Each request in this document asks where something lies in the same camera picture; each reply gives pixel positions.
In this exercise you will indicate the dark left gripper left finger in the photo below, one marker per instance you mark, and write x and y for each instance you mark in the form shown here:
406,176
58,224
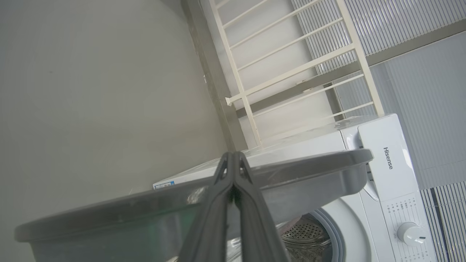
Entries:
211,225

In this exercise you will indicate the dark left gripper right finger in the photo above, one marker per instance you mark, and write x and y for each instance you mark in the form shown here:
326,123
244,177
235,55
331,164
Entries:
258,229

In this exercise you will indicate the round washing machine door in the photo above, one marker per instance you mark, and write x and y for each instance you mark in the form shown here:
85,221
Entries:
302,182

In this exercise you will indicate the steel washing machine drum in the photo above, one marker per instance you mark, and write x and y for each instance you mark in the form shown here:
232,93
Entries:
309,240

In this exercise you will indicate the white Hisense washing machine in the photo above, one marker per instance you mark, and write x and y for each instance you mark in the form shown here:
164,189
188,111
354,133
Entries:
349,218

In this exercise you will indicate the white washing machine dial knob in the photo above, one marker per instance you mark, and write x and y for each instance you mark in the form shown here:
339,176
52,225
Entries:
410,234

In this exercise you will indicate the blue energy label sticker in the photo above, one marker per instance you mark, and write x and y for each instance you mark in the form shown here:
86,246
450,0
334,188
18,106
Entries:
164,185

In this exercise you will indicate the white detergent drawer front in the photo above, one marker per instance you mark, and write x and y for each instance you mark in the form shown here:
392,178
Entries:
387,163

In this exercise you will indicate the white metal drying rack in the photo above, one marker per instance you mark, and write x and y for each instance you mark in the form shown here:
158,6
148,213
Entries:
298,70

